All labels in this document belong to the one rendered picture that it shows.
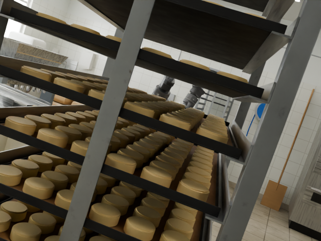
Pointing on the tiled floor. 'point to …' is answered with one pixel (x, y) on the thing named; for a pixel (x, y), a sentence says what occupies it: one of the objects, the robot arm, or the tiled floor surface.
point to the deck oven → (308, 194)
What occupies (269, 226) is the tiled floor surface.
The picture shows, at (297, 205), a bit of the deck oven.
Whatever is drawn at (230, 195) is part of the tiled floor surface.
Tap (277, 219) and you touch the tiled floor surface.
